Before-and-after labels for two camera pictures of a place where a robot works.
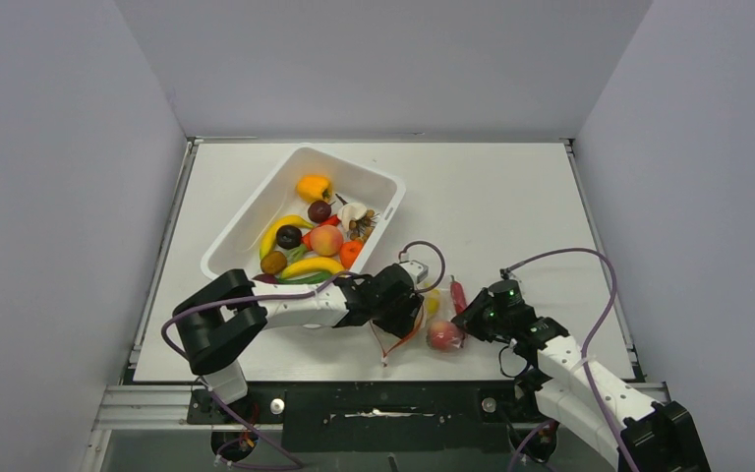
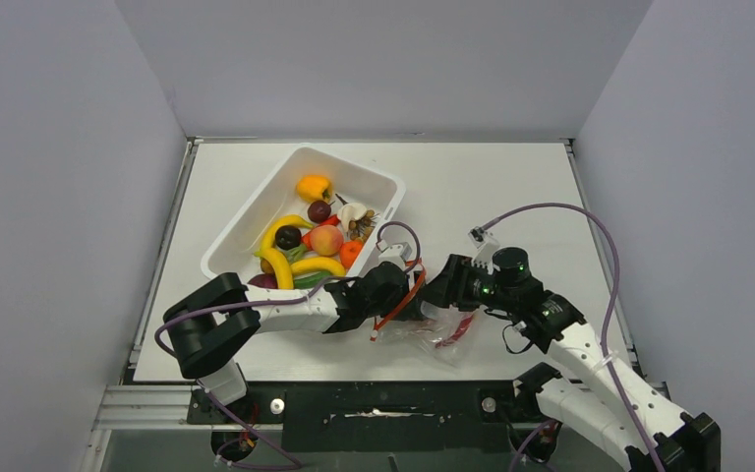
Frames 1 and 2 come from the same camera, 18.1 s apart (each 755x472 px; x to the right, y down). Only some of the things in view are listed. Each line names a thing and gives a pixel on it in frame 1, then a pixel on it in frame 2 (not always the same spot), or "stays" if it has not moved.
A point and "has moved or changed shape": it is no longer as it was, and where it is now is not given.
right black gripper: [470, 320] -> [451, 285]
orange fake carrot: [306, 237] stays
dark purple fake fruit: [319, 210] stays
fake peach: [326, 240] stays
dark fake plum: [288, 236] stays
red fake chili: [458, 296] has moved or changed shape
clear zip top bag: [441, 332] has moved or changed shape
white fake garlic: [349, 212] stays
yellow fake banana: [268, 237] stays
